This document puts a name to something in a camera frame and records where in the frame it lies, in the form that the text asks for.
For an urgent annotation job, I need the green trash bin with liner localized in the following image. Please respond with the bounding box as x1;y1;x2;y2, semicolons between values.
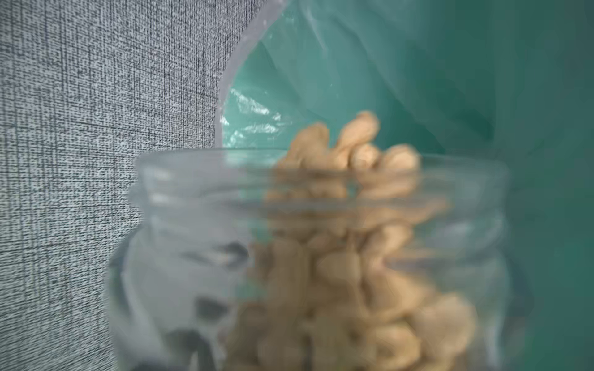
215;1;593;370

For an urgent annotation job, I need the orange lid peanut jar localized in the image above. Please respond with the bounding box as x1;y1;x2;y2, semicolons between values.
106;112;511;370

